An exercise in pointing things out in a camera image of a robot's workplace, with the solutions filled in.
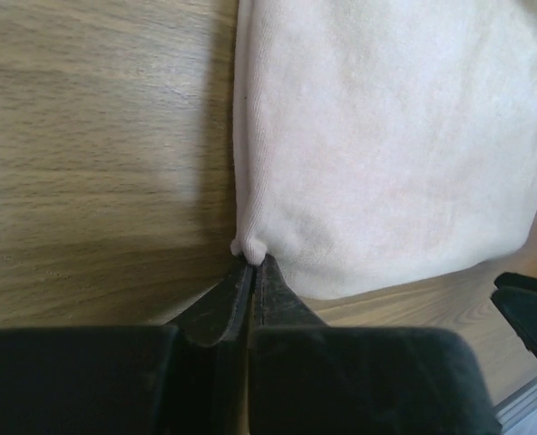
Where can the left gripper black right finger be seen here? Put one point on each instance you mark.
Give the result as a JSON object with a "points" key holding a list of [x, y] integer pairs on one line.
{"points": [[307, 377]]}

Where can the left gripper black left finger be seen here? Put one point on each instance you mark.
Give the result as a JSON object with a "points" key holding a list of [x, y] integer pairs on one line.
{"points": [[182, 377]]}

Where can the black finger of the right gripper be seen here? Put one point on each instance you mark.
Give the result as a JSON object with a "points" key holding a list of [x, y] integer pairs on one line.
{"points": [[515, 297]]}

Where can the beige t shirt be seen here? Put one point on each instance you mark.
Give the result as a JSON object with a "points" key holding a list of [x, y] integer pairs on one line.
{"points": [[379, 143]]}

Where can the aluminium frame rail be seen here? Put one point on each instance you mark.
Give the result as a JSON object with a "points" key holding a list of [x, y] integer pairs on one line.
{"points": [[519, 407]]}

